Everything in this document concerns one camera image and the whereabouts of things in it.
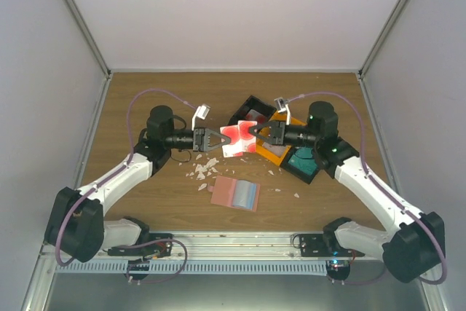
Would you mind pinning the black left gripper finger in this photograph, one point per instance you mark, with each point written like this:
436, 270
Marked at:
216, 136
209, 147

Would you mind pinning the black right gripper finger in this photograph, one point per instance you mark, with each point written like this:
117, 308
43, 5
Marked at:
259, 127
264, 137

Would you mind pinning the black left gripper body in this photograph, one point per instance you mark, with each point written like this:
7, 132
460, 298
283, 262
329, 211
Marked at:
196, 142

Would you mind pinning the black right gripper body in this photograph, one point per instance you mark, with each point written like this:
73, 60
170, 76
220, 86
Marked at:
279, 135

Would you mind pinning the red white credit card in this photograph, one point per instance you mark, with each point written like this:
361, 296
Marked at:
248, 141
234, 148

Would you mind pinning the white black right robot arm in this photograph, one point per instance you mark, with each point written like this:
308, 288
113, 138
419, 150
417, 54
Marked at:
409, 244

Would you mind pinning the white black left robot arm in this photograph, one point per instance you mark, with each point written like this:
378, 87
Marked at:
77, 228

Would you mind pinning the red white cards in bin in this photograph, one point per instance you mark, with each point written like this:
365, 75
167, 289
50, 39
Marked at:
255, 116

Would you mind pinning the teal cards stack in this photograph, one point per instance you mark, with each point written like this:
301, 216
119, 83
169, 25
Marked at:
303, 161

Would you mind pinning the yellow plastic bin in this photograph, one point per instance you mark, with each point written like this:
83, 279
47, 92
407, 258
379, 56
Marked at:
273, 153

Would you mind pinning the black divided bin left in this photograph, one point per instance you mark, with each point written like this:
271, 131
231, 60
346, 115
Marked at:
252, 102

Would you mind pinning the black bin right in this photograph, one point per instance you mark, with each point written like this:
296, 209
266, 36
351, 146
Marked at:
284, 165

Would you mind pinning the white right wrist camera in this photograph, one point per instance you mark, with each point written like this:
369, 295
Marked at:
282, 107

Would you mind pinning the aluminium front rail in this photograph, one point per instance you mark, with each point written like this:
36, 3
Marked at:
224, 244

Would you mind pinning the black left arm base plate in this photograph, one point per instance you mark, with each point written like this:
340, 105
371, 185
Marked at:
158, 250

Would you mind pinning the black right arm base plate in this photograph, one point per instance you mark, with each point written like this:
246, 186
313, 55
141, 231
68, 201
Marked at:
313, 245

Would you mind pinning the grey slotted cable duct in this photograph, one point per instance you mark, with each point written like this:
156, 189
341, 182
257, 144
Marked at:
199, 267

